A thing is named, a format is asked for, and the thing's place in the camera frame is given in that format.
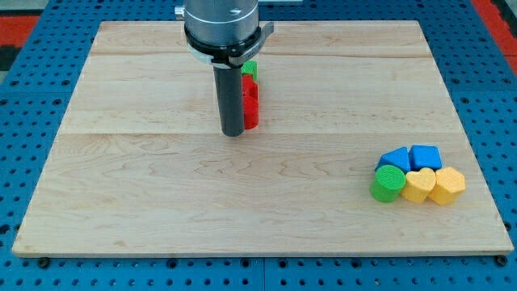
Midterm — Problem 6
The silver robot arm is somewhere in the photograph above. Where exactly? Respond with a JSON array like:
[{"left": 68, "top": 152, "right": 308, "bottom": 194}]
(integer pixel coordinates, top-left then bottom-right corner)
[{"left": 174, "top": 0, "right": 275, "bottom": 69}]

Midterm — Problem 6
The red cylinder block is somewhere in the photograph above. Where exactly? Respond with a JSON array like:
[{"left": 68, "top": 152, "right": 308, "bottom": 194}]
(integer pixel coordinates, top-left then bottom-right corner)
[{"left": 243, "top": 96, "right": 259, "bottom": 130}]

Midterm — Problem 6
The red star block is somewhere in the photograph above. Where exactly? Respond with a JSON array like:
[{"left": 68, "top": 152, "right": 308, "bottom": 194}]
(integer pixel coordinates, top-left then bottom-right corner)
[{"left": 242, "top": 74, "right": 259, "bottom": 100}]

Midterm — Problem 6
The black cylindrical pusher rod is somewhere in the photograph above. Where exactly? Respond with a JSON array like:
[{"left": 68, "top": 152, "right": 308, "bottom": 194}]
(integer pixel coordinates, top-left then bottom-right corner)
[{"left": 213, "top": 67, "right": 245, "bottom": 137}]

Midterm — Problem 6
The green block behind rod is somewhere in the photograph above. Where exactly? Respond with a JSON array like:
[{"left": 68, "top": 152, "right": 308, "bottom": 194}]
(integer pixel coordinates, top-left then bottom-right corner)
[{"left": 241, "top": 60, "right": 258, "bottom": 81}]

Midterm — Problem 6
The wooden board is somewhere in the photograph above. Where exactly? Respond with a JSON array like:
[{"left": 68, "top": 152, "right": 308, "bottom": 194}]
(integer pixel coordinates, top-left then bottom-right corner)
[{"left": 12, "top": 21, "right": 514, "bottom": 258}]

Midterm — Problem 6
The green cylinder block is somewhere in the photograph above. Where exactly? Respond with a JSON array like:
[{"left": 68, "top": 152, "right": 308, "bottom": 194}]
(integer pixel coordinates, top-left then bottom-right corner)
[{"left": 369, "top": 165, "right": 406, "bottom": 203}]

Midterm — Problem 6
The blue triangle block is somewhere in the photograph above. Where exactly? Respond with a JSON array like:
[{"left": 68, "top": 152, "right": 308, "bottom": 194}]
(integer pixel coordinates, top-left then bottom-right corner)
[{"left": 375, "top": 146, "right": 411, "bottom": 173}]

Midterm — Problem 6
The blue cube block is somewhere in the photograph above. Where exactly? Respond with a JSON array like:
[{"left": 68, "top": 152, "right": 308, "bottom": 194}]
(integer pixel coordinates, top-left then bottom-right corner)
[{"left": 409, "top": 145, "right": 443, "bottom": 171}]

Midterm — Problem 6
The yellow heart block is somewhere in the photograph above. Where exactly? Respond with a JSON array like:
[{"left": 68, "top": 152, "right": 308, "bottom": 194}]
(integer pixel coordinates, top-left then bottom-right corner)
[{"left": 401, "top": 167, "right": 436, "bottom": 204}]

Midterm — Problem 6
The yellow hexagon block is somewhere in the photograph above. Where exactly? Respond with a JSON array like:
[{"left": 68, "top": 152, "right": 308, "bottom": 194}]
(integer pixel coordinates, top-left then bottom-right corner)
[{"left": 428, "top": 167, "right": 466, "bottom": 205}]

